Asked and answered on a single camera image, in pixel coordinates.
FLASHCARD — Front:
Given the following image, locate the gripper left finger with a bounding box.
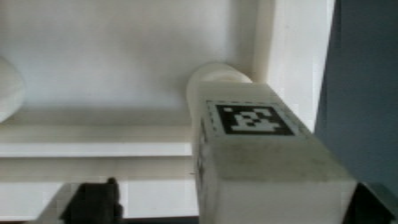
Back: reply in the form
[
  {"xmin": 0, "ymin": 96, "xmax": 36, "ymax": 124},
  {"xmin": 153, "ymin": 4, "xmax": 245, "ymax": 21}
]
[{"xmin": 36, "ymin": 177, "xmax": 126, "ymax": 224}]

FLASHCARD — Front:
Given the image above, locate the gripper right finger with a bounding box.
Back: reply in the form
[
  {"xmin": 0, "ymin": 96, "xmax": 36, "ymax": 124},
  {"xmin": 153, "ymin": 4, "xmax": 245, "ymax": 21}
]
[{"xmin": 343, "ymin": 182, "xmax": 398, "ymax": 224}]

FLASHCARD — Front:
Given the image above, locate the white table leg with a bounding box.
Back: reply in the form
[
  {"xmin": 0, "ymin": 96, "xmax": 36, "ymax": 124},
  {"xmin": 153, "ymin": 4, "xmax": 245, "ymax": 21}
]
[{"xmin": 187, "ymin": 63, "xmax": 357, "ymax": 224}]

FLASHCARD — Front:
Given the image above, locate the white square tabletop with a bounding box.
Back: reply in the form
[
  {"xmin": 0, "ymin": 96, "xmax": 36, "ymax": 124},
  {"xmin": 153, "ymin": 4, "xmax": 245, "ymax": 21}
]
[{"xmin": 0, "ymin": 0, "xmax": 336, "ymax": 221}]

